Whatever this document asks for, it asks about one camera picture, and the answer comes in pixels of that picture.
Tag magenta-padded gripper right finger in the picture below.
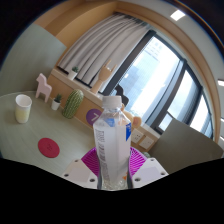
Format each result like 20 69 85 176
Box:
129 146 169 189

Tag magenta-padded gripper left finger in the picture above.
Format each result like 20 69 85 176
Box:
62 147 100 190

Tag clear plastic water bottle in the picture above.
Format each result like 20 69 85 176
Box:
92 95 133 191

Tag flat round red coaster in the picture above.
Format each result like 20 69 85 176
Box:
37 137 61 159

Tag grey-green desk partition panel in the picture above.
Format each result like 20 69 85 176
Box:
0 23 68 98
148 118 224 174

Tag beige mouse plush toy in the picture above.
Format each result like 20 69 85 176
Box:
120 103 143 129

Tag round purple number sign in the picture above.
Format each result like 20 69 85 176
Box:
85 108 103 127

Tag tall green cactus ornament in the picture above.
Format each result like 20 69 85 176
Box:
61 88 85 120

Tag small plant in white pot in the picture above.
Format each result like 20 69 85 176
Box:
67 66 80 81
50 93 63 111

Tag white paper cup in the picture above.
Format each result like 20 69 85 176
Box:
14 94 33 125

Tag pink horse figurine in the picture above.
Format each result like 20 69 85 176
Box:
35 73 53 103

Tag wooden hand model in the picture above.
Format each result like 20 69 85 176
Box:
90 59 118 95

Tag grey pleated curtain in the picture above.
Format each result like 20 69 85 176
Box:
58 12 151 89

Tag ceiling lights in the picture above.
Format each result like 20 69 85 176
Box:
169 9 224 134

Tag white wall socket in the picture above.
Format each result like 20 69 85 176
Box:
130 128 144 144
138 134 155 150

